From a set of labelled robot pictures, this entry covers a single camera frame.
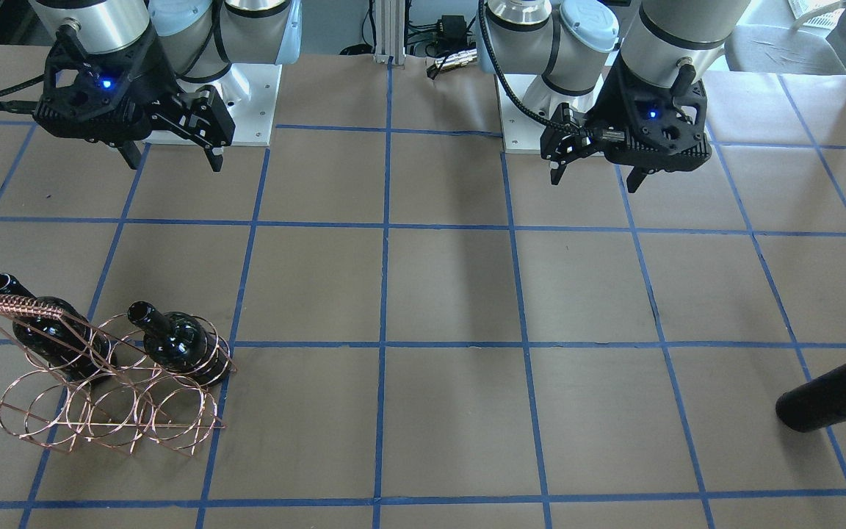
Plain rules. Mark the aluminium frame post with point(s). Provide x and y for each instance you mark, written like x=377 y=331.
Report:
x=389 y=31

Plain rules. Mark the dark bottle in rack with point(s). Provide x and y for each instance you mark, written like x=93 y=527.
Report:
x=68 y=345
x=180 y=344

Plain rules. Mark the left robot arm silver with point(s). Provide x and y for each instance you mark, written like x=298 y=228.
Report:
x=634 y=95

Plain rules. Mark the black power adapter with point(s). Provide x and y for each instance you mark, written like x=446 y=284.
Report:
x=452 y=30

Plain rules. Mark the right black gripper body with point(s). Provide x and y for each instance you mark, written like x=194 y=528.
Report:
x=159 y=95

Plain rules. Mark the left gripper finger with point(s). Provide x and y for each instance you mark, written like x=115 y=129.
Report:
x=635 y=178
x=557 y=171

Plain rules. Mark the copper wire wine rack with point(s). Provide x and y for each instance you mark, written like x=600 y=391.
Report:
x=129 y=399

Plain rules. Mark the dark wine bottle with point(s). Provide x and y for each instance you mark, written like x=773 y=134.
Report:
x=817 y=404

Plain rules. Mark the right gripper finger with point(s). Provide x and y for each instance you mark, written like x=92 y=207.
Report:
x=215 y=157
x=131 y=154

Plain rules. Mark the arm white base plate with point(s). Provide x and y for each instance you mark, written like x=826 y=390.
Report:
x=250 y=92
x=521 y=133

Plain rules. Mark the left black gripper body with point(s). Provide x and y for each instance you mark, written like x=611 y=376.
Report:
x=602 y=109

